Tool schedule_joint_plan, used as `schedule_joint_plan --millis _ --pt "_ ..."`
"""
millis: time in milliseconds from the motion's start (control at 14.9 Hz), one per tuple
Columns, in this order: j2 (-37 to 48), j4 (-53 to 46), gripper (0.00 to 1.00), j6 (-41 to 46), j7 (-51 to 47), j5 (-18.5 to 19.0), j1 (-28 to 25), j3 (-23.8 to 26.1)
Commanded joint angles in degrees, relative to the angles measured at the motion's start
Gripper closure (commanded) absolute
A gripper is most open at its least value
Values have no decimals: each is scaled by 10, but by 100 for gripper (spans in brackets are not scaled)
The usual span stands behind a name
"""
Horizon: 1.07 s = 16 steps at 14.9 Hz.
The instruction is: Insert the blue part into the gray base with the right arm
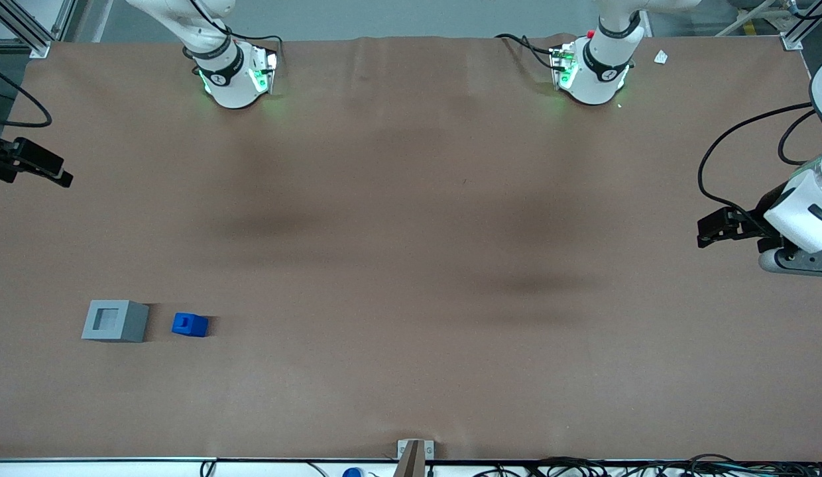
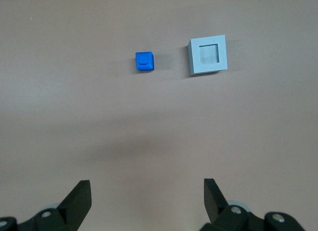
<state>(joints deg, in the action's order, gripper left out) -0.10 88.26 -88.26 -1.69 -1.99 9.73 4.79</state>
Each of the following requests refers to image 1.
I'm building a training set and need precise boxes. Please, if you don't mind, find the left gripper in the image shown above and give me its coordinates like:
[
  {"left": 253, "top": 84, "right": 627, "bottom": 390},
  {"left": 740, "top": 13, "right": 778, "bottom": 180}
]
[{"left": 697, "top": 170, "right": 822, "bottom": 255}]

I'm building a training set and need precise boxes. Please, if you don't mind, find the blue plastic part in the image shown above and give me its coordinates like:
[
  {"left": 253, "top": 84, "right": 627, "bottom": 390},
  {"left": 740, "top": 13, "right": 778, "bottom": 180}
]
[{"left": 171, "top": 313, "right": 209, "bottom": 338}]

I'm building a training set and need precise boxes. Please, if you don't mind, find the gray square base block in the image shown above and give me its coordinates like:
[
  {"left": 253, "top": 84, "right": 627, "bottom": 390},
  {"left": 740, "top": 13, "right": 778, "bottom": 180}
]
[{"left": 81, "top": 299, "right": 150, "bottom": 343}]

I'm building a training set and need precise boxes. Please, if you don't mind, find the white pipe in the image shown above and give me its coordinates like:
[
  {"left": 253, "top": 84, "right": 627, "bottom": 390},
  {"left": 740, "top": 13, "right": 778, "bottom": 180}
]
[{"left": 715, "top": 0, "right": 780, "bottom": 38}]

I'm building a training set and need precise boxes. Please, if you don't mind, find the brown table cover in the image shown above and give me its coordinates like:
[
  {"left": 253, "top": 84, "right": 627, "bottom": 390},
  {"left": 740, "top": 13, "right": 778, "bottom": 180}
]
[{"left": 0, "top": 33, "right": 822, "bottom": 462}]

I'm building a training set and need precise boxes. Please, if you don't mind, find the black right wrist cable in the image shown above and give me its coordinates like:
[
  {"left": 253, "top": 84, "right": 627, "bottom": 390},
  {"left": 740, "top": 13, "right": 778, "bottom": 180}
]
[{"left": 0, "top": 64, "right": 53, "bottom": 129}]

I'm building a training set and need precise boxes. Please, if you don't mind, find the long black left wrist cable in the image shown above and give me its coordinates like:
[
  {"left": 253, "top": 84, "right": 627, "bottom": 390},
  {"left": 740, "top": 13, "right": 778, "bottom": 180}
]
[{"left": 697, "top": 102, "right": 813, "bottom": 221}]

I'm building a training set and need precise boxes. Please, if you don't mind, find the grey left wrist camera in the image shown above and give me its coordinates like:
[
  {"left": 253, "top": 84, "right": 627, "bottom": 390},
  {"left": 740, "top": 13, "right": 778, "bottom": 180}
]
[{"left": 758, "top": 238, "right": 822, "bottom": 277}]

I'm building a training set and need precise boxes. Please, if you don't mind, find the short black left wrist cable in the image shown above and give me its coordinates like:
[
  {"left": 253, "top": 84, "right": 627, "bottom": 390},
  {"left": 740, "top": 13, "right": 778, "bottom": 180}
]
[{"left": 777, "top": 109, "right": 817, "bottom": 166}]

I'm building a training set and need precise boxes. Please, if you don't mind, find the aluminium frame post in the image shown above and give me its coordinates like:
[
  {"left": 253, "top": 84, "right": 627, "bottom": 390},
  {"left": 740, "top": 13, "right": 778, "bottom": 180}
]
[
  {"left": 781, "top": 0, "right": 822, "bottom": 51},
  {"left": 0, "top": 0, "right": 78, "bottom": 59}
]

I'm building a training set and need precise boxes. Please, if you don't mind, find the black right base cable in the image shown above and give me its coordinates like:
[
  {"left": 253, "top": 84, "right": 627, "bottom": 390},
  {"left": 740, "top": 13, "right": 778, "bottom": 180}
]
[{"left": 184, "top": 0, "right": 284, "bottom": 68}]

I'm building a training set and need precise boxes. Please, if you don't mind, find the black base cable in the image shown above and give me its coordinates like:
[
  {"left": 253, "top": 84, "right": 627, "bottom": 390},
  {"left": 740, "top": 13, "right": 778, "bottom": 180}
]
[
  {"left": 184, "top": 0, "right": 284, "bottom": 68},
  {"left": 495, "top": 32, "right": 559, "bottom": 72}
]

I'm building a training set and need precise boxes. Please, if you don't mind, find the black left base cable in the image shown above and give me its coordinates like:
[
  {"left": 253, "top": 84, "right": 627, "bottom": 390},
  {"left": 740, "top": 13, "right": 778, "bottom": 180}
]
[{"left": 495, "top": 32, "right": 559, "bottom": 72}]

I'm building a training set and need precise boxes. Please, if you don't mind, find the black cable bundle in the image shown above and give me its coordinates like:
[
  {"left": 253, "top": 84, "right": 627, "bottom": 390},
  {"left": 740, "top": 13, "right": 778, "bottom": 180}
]
[{"left": 471, "top": 453, "right": 822, "bottom": 477}]

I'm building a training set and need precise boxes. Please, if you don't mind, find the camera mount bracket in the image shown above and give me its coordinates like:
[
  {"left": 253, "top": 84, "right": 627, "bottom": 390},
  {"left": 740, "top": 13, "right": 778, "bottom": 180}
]
[{"left": 392, "top": 439, "right": 436, "bottom": 477}]

